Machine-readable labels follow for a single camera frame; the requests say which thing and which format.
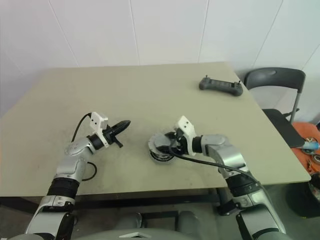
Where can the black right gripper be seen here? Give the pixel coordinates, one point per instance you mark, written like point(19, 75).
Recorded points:
point(181, 143)

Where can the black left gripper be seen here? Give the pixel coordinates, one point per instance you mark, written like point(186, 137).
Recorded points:
point(110, 135)

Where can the silver round motor lid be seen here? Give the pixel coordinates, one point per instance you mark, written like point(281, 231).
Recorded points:
point(160, 143)

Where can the round copper-wound motor housing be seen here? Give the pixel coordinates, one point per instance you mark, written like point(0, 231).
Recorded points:
point(161, 160)

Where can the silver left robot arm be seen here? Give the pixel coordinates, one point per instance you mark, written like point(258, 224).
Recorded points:
point(72, 172)

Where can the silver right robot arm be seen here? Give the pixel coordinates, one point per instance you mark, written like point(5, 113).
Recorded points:
point(230, 155)

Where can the small copper motor part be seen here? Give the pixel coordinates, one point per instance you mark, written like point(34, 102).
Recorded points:
point(311, 139)

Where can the dark grey remote controller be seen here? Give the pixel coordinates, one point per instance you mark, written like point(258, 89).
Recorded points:
point(221, 86)

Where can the grey rounded shape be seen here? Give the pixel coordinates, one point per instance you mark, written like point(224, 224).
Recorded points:
point(189, 220)

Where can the grey robot torso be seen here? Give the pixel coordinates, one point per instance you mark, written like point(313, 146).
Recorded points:
point(175, 234)

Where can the black folding chair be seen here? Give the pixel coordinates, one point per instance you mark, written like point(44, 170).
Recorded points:
point(277, 78)

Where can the orange cloth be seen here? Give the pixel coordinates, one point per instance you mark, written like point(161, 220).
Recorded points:
point(302, 155)

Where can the small blue tool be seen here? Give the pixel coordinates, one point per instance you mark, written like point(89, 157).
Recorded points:
point(311, 145)

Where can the black round bin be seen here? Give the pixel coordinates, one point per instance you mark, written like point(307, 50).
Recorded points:
point(305, 200)

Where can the round dark bearing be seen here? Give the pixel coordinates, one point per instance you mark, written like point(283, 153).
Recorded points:
point(317, 157)

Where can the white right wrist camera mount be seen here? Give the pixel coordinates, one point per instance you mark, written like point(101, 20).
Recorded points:
point(186, 126)

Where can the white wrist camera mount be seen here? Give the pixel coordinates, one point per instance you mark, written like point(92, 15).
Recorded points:
point(96, 120)
point(186, 126)

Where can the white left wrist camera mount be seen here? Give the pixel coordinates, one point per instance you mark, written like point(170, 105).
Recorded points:
point(96, 120)

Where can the dark table frame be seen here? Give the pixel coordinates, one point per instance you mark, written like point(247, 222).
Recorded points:
point(150, 200)

